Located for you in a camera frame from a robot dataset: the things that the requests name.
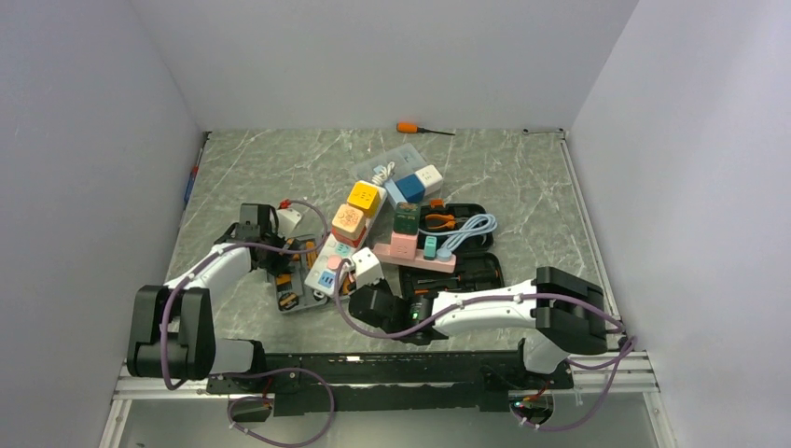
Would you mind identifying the pink power strip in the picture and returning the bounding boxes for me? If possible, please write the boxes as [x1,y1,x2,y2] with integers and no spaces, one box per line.
[372,243,457,273]

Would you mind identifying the white power strip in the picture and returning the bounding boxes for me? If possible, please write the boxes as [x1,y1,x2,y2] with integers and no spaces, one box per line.
[305,186,387,299]

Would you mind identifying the teal small plug adapter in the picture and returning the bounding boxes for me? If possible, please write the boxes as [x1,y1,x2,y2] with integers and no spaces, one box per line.
[423,236,437,260]

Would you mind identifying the beige cube socket adapter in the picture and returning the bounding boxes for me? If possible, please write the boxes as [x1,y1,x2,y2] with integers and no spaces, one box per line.
[331,203,367,239]

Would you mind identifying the dark green cube adapter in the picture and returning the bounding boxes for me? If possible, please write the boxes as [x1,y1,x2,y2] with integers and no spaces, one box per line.
[393,202,421,235]

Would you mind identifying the yellow cube socket adapter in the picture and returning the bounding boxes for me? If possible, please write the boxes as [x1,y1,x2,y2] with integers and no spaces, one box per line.
[346,180,382,218]

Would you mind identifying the light blue power strip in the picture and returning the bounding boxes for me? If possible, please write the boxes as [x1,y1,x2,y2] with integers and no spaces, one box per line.
[382,178,407,209]

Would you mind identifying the blue cube socket adapter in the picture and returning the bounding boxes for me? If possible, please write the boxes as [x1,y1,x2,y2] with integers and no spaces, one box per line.
[395,174,425,203]

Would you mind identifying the light blue cable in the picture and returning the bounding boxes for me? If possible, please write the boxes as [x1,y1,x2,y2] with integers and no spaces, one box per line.
[420,214,499,263]

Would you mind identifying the white cube socket adapter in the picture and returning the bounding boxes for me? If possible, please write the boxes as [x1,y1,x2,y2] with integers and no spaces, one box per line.
[415,164,444,195]

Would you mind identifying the pink cube socket adapter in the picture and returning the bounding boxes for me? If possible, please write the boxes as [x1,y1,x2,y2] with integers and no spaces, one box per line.
[390,231,418,259]

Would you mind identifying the red cube socket adapter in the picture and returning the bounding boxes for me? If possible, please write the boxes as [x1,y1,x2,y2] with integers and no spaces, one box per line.
[331,230,366,249]

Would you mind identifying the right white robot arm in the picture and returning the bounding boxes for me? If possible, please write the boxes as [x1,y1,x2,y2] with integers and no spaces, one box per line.
[344,267,616,387]

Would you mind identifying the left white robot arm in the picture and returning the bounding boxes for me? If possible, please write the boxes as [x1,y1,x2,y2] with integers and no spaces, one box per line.
[126,203,289,392]

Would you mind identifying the grey tool tray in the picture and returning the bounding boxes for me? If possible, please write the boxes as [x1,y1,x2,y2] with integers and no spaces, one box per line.
[268,234,327,314]

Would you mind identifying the blue red pen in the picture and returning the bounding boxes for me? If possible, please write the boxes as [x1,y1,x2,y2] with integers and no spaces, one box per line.
[183,148,203,206]

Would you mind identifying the orange pliers in case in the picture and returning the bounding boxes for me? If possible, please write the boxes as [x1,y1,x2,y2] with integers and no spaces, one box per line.
[424,213,468,231]

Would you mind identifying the black tool case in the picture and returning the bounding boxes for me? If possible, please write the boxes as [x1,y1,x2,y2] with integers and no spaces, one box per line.
[398,200,505,296]

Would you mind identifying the clear plastic organizer box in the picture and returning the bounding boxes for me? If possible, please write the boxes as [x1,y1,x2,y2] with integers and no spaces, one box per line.
[350,144,428,188]

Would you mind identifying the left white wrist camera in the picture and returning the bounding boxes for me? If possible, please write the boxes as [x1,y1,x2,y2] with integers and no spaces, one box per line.
[276,200,303,239]

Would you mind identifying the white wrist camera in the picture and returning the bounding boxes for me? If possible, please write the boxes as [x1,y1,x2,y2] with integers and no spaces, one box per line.
[351,247,385,288]
[276,200,303,239]

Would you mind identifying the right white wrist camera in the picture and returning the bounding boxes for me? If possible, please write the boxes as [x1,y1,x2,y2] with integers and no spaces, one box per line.
[351,247,385,288]

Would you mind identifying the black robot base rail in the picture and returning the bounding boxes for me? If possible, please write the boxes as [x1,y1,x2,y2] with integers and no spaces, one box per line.
[206,350,574,416]

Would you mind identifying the orange handled screwdriver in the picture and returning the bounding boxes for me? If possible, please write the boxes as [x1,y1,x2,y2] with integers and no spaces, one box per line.
[396,122,455,136]

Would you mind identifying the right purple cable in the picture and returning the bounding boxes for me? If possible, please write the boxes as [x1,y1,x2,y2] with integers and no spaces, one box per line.
[332,259,638,433]

